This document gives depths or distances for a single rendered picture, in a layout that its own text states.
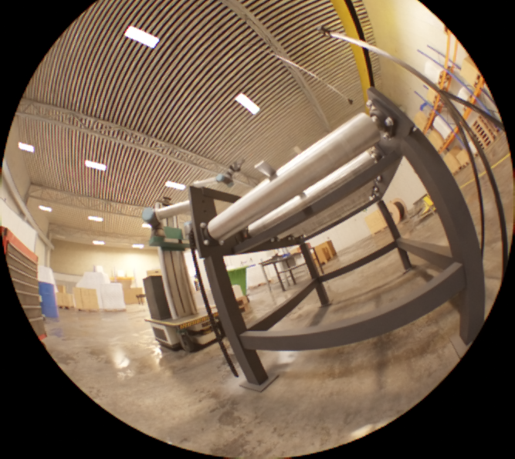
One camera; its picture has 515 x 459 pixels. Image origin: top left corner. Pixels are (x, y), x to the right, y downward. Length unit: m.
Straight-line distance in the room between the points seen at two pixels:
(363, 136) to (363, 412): 0.87
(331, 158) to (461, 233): 0.46
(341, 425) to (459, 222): 0.66
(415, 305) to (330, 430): 0.46
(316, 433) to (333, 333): 0.39
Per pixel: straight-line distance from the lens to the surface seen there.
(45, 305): 5.42
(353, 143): 0.51
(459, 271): 0.59
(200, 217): 0.86
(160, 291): 2.00
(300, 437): 0.69
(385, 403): 0.70
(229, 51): 8.10
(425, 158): 0.53
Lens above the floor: 0.60
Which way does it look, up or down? 25 degrees up
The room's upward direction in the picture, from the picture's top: 20 degrees counter-clockwise
